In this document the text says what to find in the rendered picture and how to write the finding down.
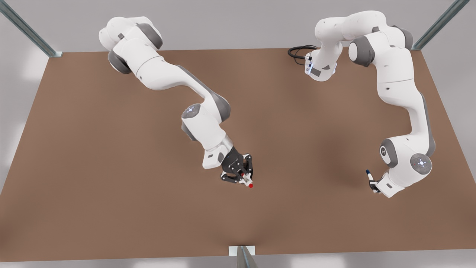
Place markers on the white pen with blue tip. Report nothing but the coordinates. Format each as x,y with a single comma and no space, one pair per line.
369,175

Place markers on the white pen with red tip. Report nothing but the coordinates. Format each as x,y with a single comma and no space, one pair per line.
246,180

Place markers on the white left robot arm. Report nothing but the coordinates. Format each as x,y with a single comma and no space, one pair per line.
396,74

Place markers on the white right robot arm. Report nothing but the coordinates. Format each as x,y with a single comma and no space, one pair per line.
160,70

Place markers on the silver frame post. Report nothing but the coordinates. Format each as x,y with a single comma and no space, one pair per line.
438,24
243,257
28,29

